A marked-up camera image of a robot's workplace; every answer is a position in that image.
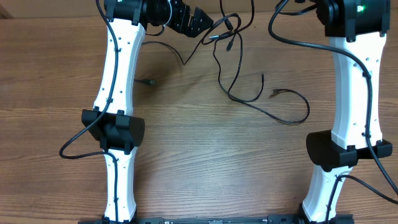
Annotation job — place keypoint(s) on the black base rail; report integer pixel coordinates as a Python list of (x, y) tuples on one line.
[(270, 219)]

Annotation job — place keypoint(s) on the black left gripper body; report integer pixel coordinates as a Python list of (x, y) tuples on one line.
[(178, 16)]

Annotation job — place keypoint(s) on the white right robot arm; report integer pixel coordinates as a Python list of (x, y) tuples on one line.
[(358, 27)]

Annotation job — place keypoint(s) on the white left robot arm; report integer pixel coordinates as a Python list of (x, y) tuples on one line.
[(111, 121)]

